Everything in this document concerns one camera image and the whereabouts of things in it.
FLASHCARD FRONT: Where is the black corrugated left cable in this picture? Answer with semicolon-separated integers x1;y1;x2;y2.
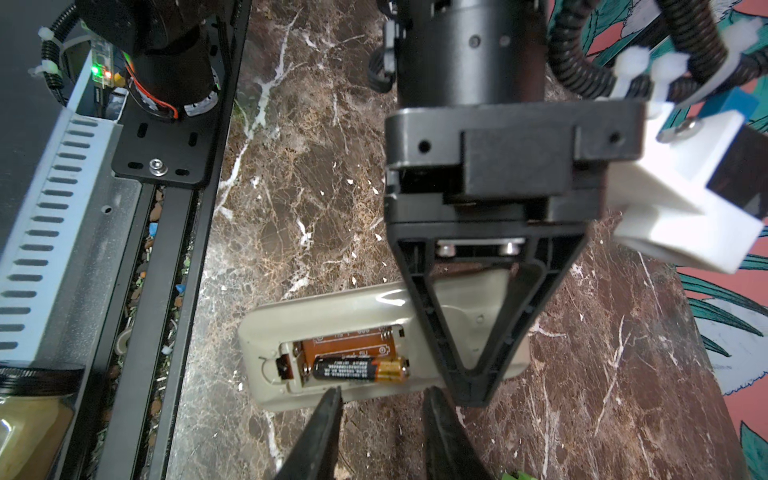
547;0;768;103

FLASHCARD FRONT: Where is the green circuit board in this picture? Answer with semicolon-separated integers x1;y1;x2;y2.
90;35;128;88

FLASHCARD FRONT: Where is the AA battery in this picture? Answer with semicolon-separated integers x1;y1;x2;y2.
312;357;410;383

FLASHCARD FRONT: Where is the white slotted cable duct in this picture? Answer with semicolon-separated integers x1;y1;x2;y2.
1;109;121;361

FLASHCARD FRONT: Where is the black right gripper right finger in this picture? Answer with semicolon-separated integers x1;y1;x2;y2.
423;387;493;479

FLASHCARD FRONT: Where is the green owl puzzle piece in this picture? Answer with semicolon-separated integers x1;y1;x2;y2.
501;471;537;480

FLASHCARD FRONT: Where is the grey remote control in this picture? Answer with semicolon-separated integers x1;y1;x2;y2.
238;269;508;412

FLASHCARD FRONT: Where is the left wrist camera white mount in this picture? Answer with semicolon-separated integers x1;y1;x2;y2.
606;102;762;274

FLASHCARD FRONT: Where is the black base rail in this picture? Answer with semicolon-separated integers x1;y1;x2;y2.
55;1;251;479

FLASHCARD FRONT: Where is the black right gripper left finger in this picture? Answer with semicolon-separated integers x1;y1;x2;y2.
274;387;344;480

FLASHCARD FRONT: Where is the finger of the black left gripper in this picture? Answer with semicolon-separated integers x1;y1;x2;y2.
390;240;480;407
470;231;588;407

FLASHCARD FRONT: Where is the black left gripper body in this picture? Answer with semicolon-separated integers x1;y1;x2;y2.
382;1;646;240

